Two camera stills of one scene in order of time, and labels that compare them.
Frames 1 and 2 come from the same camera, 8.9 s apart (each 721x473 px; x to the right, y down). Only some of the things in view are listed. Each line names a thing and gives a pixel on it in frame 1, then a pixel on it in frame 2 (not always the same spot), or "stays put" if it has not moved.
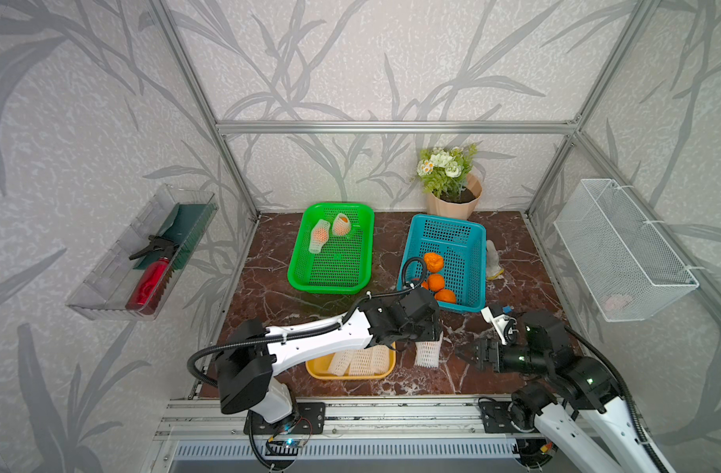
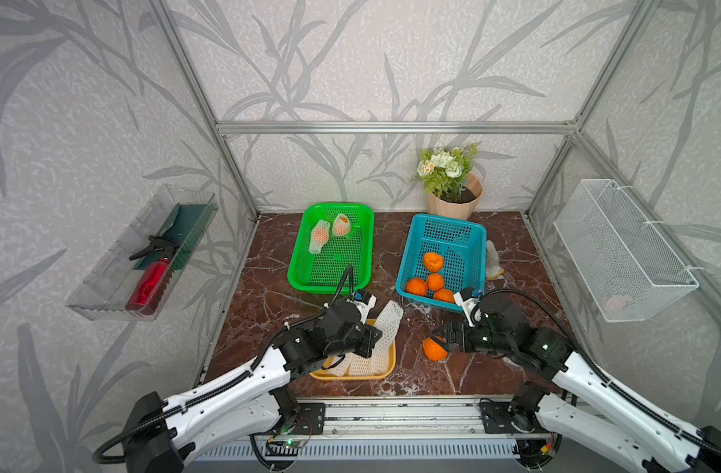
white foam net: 362,361 stays put
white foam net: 380,359 stays put
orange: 435,282 stays put
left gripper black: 432,331 to 368,340
